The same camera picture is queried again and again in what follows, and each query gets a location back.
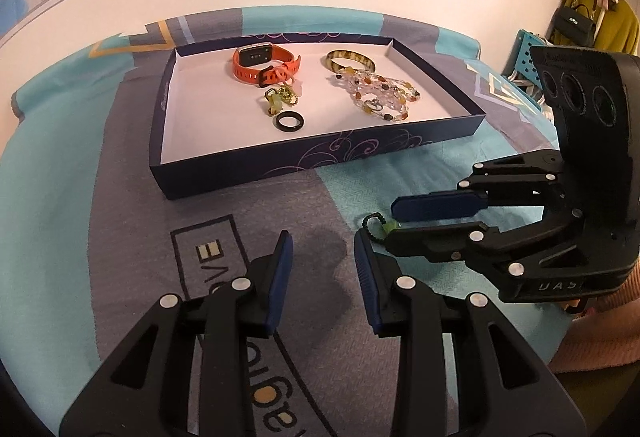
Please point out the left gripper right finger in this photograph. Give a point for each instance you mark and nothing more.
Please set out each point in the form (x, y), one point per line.
(377, 274)

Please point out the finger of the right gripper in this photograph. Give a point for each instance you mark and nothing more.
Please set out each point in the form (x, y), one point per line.
(441, 205)
(439, 243)

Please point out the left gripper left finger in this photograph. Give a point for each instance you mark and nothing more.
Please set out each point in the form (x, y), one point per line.
(269, 276)

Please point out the pink right sleeve forearm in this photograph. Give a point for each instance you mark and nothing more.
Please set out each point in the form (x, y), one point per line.
(607, 336)

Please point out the navy white jewelry tray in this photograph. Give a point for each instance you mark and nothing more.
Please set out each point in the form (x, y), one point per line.
(211, 131)

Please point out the blue perforated basket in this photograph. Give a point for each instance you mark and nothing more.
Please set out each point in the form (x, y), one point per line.
(522, 73)

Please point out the black handbag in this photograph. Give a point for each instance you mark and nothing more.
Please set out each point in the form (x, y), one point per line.
(576, 24)

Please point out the tortoiseshell bangle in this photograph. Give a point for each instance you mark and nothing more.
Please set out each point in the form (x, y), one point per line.
(341, 60)

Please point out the teal grey bed blanket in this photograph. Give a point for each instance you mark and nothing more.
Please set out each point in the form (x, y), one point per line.
(89, 242)

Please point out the pink flower charm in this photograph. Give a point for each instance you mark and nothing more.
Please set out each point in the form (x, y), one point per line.
(298, 88)

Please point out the orange smart watch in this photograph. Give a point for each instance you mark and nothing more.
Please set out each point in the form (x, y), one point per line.
(264, 64)

